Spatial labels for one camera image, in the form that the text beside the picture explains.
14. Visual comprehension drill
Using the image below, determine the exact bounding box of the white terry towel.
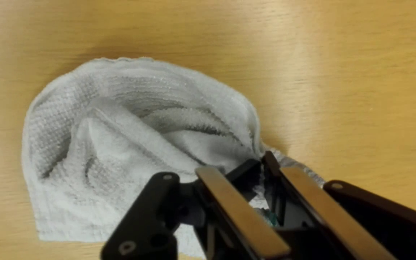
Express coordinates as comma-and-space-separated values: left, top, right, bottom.
20, 57, 326, 258

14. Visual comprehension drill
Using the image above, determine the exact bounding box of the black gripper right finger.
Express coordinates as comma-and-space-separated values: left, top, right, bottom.
263, 151, 416, 260

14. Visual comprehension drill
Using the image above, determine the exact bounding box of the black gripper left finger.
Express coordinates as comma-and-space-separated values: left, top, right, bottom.
100, 165, 292, 260

